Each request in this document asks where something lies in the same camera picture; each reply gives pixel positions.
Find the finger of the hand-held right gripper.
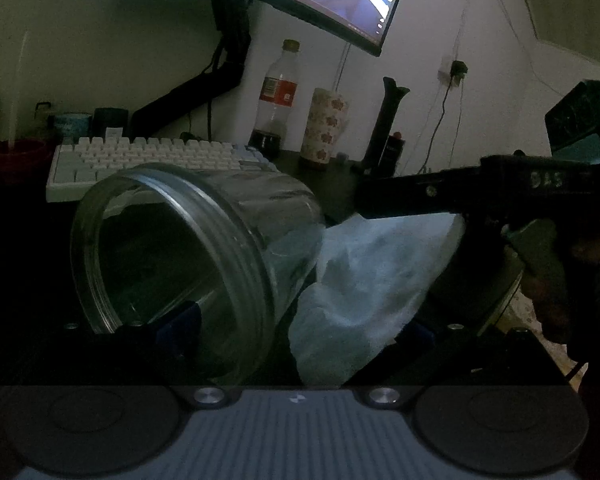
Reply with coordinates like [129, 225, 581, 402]
[354, 166, 487, 222]

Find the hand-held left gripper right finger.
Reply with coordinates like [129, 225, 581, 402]
[364, 321, 579, 409]

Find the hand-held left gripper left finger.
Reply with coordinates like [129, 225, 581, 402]
[30, 300, 231, 409]

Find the white cloth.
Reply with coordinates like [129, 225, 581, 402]
[287, 212, 467, 387]

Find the red container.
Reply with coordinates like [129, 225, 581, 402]
[0, 140, 54, 187]

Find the person's right hand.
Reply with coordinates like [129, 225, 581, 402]
[522, 212, 600, 363]

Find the black lighter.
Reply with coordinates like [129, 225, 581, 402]
[385, 132, 407, 177]

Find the tall black stand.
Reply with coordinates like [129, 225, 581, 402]
[362, 76, 411, 177]

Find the patterned paper cup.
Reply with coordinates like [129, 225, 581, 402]
[300, 87, 350, 171]

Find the red label plastic bottle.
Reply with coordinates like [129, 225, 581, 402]
[248, 39, 301, 159]

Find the white keyboard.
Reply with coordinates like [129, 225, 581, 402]
[46, 136, 282, 204]

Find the dark cup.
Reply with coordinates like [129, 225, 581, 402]
[92, 107, 130, 140]

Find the small teal jar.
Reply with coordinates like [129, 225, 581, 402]
[54, 112, 94, 145]

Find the thin wall cable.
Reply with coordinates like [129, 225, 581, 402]
[419, 77, 455, 175]

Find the wall socket with plug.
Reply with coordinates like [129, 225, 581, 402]
[439, 57, 470, 87]

